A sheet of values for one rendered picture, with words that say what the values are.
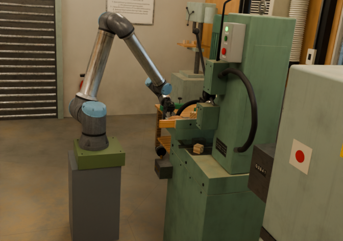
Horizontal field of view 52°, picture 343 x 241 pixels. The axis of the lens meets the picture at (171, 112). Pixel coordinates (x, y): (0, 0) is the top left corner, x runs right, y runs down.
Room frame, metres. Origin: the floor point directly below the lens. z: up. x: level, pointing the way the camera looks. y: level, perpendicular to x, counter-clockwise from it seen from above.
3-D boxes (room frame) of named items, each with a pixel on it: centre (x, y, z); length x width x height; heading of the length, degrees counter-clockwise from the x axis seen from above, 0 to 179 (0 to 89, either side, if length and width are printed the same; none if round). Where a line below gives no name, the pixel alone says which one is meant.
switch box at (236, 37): (1.53, -0.24, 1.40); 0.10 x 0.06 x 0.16; 19
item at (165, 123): (1.87, -0.23, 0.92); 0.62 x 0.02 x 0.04; 109
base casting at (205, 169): (1.76, -0.31, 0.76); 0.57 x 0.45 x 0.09; 19
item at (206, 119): (1.65, -0.18, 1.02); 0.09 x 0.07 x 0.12; 109
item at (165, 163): (1.93, 0.02, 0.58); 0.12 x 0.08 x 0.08; 19
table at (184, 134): (1.99, -0.27, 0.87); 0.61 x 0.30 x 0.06; 109
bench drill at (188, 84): (4.25, -0.27, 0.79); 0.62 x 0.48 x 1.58; 21
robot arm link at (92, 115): (2.07, 0.49, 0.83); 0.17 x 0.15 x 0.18; 37
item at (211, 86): (1.63, -0.19, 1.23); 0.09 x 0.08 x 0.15; 19
